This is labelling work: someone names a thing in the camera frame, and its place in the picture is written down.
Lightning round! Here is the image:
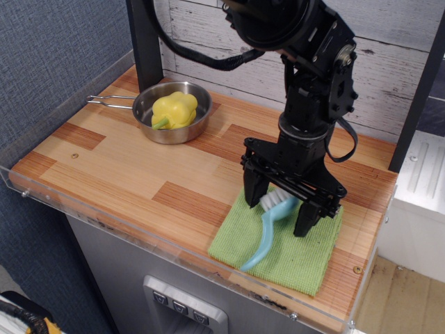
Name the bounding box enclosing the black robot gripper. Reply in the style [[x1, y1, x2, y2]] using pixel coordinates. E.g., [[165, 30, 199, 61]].
[[241, 130, 347, 237]]

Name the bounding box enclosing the light blue dish brush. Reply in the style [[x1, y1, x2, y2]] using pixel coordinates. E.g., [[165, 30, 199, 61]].
[[240, 189, 300, 272]]

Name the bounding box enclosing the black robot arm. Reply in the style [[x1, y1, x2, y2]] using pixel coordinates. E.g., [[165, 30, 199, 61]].
[[225, 1, 358, 237]]

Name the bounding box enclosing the green woven cloth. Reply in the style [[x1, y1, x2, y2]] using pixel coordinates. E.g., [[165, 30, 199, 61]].
[[209, 189, 343, 296]]

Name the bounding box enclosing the white side cabinet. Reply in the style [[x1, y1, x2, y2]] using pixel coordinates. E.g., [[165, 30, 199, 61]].
[[377, 131, 444, 282]]

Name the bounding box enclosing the yellow toy bell pepper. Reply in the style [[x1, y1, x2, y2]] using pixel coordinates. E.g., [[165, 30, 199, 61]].
[[152, 91, 198, 130]]

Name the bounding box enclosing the silver dispenser button panel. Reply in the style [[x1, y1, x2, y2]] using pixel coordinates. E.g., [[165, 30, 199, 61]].
[[143, 275, 229, 333]]

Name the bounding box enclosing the grey toy fridge cabinet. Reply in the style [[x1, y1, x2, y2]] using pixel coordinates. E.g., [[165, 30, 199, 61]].
[[68, 217, 349, 333]]

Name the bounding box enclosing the clear acrylic table guard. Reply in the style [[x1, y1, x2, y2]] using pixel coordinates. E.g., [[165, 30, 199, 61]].
[[6, 48, 405, 325]]

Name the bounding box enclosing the small steel pan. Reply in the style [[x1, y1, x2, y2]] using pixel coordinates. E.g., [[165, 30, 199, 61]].
[[86, 81, 213, 145]]

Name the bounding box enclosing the yellow black object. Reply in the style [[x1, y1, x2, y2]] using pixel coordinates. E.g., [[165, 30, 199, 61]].
[[1, 291, 63, 333]]

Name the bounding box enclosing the black right frame post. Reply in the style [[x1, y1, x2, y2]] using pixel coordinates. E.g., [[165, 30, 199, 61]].
[[389, 1, 444, 173]]

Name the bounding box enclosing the black frame post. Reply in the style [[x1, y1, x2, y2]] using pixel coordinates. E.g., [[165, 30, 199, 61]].
[[126, 0, 163, 92], [389, 1, 444, 173]]

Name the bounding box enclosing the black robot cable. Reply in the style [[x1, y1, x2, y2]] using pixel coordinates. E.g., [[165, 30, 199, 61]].
[[141, 0, 359, 164]]

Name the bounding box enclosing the black left frame post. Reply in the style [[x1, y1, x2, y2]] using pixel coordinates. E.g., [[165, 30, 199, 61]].
[[126, 0, 163, 92]]

